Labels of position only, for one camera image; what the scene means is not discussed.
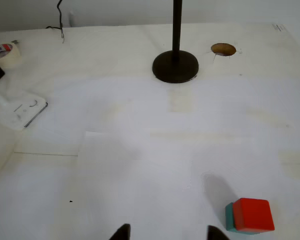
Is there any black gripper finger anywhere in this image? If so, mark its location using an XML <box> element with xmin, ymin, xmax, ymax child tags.
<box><xmin>206</xmin><ymin>224</ymin><xmax>231</xmax><ymax>240</ymax></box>
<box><xmin>109</xmin><ymin>223</ymin><xmax>132</xmax><ymax>240</ymax></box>

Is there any red cube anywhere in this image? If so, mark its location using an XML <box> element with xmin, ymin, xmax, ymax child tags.
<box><xmin>232</xmin><ymin>197</ymin><xmax>276</xmax><ymax>232</ymax></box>

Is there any teal blue cube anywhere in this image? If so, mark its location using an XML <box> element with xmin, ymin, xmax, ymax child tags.
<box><xmin>224</xmin><ymin>202</ymin><xmax>262</xmax><ymax>235</ymax></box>

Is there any beige masking tape strip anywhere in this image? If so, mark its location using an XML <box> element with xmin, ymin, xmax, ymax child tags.
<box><xmin>278</xmin><ymin>149</ymin><xmax>300</xmax><ymax>177</ymax></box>
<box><xmin>169</xmin><ymin>88</ymin><xmax>194</xmax><ymax>113</ymax></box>

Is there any white stand base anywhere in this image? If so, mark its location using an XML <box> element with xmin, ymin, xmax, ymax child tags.
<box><xmin>0</xmin><ymin>86</ymin><xmax>49</xmax><ymax>131</ymax></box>

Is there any masking tape roll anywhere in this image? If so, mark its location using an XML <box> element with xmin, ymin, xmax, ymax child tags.
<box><xmin>0</xmin><ymin>41</ymin><xmax>23</xmax><ymax>70</ymax></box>

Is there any black round-base camera stand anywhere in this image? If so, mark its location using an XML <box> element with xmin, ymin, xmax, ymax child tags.
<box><xmin>151</xmin><ymin>0</ymin><xmax>200</xmax><ymax>84</ymax></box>

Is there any brown table cable hole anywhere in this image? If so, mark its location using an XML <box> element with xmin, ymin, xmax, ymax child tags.
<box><xmin>210</xmin><ymin>42</ymin><xmax>238</xmax><ymax>57</ymax></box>

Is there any thin black cable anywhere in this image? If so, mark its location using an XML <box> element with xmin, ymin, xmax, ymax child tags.
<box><xmin>45</xmin><ymin>0</ymin><xmax>66</xmax><ymax>44</ymax></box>

